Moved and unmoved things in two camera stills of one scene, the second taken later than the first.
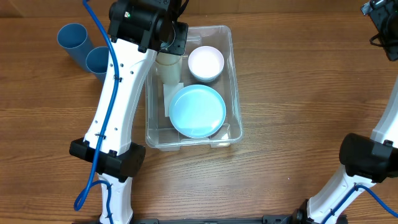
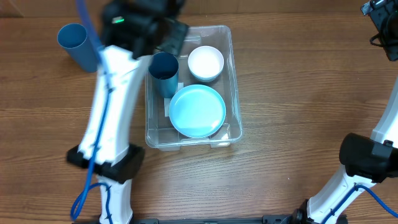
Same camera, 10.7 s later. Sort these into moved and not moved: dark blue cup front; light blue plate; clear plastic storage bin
Moved: dark blue cup front
Not moved: light blue plate; clear plastic storage bin
